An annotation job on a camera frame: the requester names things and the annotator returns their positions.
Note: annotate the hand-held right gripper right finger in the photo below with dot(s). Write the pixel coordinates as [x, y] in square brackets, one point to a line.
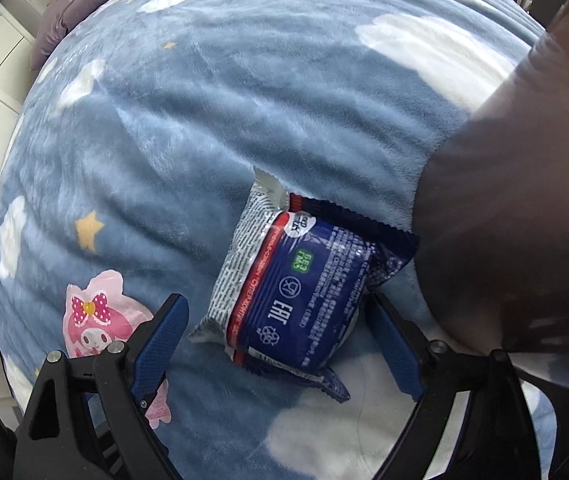
[394, 350]

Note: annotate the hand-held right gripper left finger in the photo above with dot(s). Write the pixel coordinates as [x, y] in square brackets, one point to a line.
[159, 345]

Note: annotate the dark blue snack packet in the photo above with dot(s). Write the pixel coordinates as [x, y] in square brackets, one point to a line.
[304, 300]

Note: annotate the pink cartoon snack packet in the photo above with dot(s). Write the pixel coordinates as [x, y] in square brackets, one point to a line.
[94, 330]

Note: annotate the brown padded seat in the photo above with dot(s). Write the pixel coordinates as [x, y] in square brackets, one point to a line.
[514, 210]

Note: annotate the blue cloud print blanket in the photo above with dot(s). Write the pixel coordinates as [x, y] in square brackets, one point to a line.
[239, 85]

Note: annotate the purple-grey pillow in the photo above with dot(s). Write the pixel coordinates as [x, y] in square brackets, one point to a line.
[79, 10]

